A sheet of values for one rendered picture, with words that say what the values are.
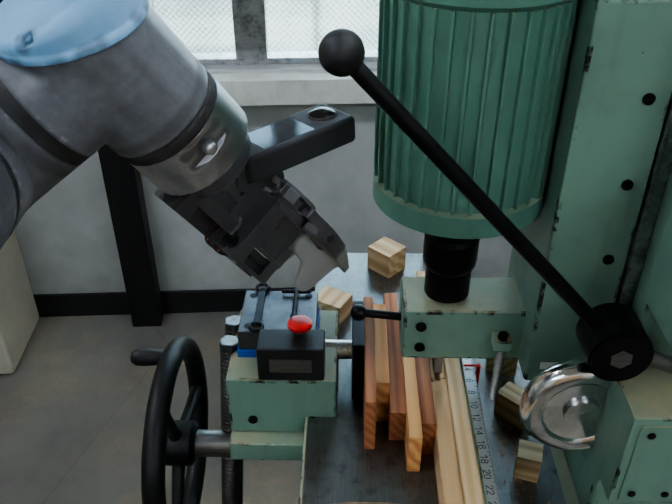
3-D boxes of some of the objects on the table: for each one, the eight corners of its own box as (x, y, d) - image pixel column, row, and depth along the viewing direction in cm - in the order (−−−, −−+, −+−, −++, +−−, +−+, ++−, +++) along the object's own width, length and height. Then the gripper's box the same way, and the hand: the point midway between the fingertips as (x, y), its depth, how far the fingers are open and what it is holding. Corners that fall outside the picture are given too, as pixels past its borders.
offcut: (367, 267, 117) (367, 246, 115) (383, 257, 120) (384, 235, 118) (388, 279, 115) (389, 257, 113) (405, 268, 117) (406, 246, 115)
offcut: (339, 326, 105) (339, 308, 103) (312, 316, 107) (312, 298, 105) (352, 311, 108) (352, 294, 106) (326, 302, 110) (326, 284, 108)
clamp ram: (308, 351, 100) (306, 299, 95) (362, 352, 100) (364, 300, 95) (304, 399, 92) (302, 345, 87) (363, 400, 92) (364, 346, 87)
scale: (440, 241, 114) (440, 241, 114) (448, 241, 114) (448, 241, 114) (489, 515, 72) (489, 514, 72) (502, 515, 72) (503, 514, 72)
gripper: (132, 176, 60) (267, 288, 76) (194, 227, 53) (328, 339, 70) (200, 99, 61) (320, 226, 77) (270, 140, 54) (385, 270, 70)
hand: (336, 252), depth 73 cm, fingers closed
